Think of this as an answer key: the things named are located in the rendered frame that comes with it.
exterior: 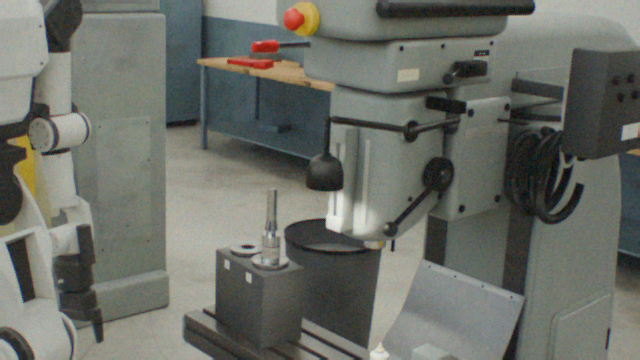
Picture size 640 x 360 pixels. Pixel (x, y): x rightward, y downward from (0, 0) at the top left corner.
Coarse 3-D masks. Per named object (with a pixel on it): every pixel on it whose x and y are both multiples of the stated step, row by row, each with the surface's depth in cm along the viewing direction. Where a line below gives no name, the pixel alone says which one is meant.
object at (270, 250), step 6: (264, 240) 196; (276, 240) 196; (264, 246) 197; (270, 246) 196; (276, 246) 196; (264, 252) 197; (270, 252) 196; (276, 252) 197; (264, 258) 197; (270, 258) 197; (276, 258) 197
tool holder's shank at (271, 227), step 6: (270, 192) 194; (276, 192) 194; (270, 198) 194; (276, 198) 195; (270, 204) 194; (276, 204) 195; (270, 210) 195; (276, 210) 195; (270, 216) 195; (276, 216) 196; (270, 222) 196; (276, 222) 196; (270, 228) 196; (276, 228) 196; (270, 234) 197
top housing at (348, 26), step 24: (288, 0) 152; (312, 0) 147; (336, 0) 143; (360, 0) 141; (336, 24) 144; (360, 24) 142; (384, 24) 144; (408, 24) 148; (432, 24) 153; (456, 24) 158; (480, 24) 163; (504, 24) 168
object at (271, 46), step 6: (252, 42) 155; (258, 42) 154; (264, 42) 155; (270, 42) 156; (276, 42) 157; (288, 42) 160; (294, 42) 161; (300, 42) 162; (306, 42) 163; (252, 48) 154; (258, 48) 154; (264, 48) 155; (270, 48) 156; (276, 48) 157; (282, 48) 159; (288, 48) 160
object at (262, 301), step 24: (216, 264) 209; (240, 264) 199; (264, 264) 196; (288, 264) 199; (216, 288) 210; (240, 288) 201; (264, 288) 193; (288, 288) 197; (216, 312) 212; (240, 312) 202; (264, 312) 194; (288, 312) 199; (264, 336) 196; (288, 336) 201
